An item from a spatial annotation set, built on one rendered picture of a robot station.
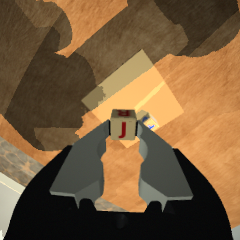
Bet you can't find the light orange mat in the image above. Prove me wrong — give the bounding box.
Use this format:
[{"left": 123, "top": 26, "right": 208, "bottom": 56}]
[{"left": 81, "top": 49, "right": 184, "bottom": 130}]

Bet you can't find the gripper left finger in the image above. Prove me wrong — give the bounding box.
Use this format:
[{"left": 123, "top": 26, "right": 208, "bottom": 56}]
[{"left": 3, "top": 119, "right": 111, "bottom": 240}]

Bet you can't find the beige letter block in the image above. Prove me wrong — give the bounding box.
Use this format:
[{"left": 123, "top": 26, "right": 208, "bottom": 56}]
[
  {"left": 140, "top": 113, "right": 159, "bottom": 131},
  {"left": 110, "top": 109, "right": 137, "bottom": 141}
]

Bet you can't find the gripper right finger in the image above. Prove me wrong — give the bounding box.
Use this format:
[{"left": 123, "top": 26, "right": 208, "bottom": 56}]
[{"left": 135, "top": 120, "right": 233, "bottom": 240}]

